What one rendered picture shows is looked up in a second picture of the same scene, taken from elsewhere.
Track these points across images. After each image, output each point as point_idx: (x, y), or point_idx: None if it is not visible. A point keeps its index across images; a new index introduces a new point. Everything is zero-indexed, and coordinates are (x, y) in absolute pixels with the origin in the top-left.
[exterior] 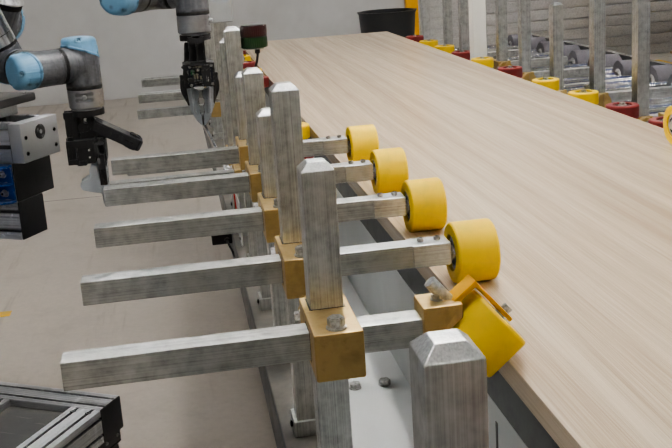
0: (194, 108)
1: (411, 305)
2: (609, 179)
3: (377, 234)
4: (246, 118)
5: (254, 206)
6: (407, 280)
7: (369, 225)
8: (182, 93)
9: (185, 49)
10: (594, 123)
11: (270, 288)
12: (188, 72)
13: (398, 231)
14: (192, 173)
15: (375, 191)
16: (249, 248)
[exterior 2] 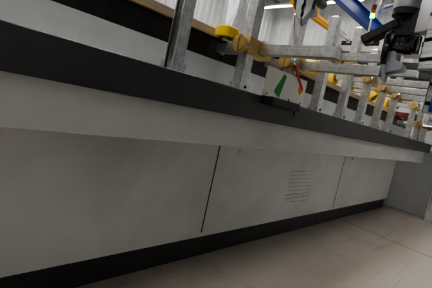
0: (317, 15)
1: (328, 105)
2: None
3: (309, 89)
4: (360, 46)
5: (373, 78)
6: (328, 99)
7: None
8: (319, 0)
9: None
10: None
11: (365, 103)
12: None
13: (335, 85)
14: (325, 62)
15: (315, 74)
16: (321, 103)
